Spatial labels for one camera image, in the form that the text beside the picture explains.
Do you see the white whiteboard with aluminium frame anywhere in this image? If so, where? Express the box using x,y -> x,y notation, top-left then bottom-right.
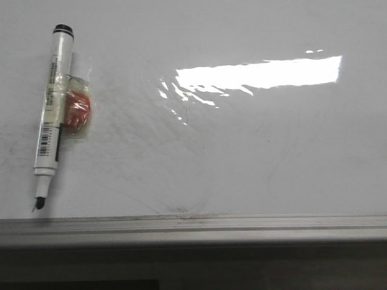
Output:
1,1 -> 386,249

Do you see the white black whiteboard marker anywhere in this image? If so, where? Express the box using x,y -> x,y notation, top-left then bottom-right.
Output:
34,24 -> 74,210

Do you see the red round magnet taped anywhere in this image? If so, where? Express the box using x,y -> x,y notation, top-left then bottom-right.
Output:
63,89 -> 91,132

